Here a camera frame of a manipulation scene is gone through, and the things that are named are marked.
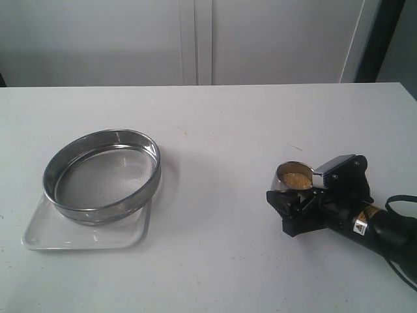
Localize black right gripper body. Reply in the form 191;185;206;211
299;155;373;228

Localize yellow grain powder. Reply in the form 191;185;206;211
282;172;312;190

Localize stainless steel cup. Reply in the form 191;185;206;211
270;161;313;192

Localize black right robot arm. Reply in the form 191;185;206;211
266;154;416;278

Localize round steel mesh sieve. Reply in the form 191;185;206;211
42;129;162;226

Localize white rectangular tray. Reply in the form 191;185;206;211
21;161;180;252

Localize white cabinet behind table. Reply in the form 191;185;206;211
1;1;380;87

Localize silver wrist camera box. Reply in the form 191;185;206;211
311;154;356;189

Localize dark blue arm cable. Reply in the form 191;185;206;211
384;194;417;288

